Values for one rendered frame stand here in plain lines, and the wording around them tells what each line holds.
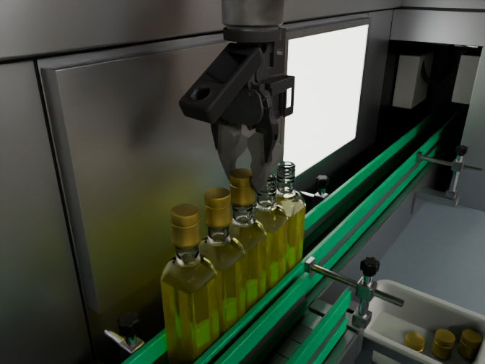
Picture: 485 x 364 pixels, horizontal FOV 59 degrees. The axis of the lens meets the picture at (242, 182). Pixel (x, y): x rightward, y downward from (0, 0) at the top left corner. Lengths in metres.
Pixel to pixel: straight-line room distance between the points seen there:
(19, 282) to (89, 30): 0.31
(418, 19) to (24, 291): 1.25
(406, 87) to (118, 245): 1.22
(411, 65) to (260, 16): 1.13
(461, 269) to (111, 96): 0.96
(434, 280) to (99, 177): 0.85
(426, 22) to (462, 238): 0.64
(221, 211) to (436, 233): 0.91
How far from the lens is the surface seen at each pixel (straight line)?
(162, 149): 0.63
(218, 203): 0.54
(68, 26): 0.53
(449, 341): 0.91
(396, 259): 1.20
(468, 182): 1.53
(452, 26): 1.44
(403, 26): 1.48
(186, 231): 0.51
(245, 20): 0.52
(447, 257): 1.26
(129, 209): 0.62
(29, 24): 0.51
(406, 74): 1.61
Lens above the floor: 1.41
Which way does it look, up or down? 25 degrees down
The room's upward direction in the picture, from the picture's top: straight up
